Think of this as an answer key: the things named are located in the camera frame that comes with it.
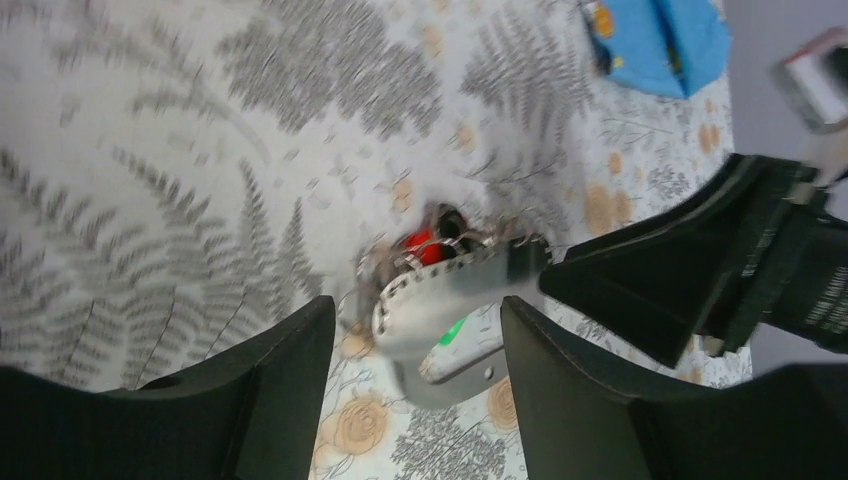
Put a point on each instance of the green plastic key tag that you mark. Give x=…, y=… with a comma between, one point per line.
x=452, y=333

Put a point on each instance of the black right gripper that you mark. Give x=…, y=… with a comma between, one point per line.
x=764, y=220

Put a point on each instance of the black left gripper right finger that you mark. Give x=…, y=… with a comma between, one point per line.
x=586, y=413

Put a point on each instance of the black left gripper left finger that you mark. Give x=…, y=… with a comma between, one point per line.
x=250, y=412

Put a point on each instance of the blue printed child shirt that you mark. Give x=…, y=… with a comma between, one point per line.
x=659, y=47

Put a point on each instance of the red plastic key tag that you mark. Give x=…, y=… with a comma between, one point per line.
x=425, y=246

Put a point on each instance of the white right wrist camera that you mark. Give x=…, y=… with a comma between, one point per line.
x=813, y=81

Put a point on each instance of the small black key fob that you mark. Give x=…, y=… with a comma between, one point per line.
x=452, y=224

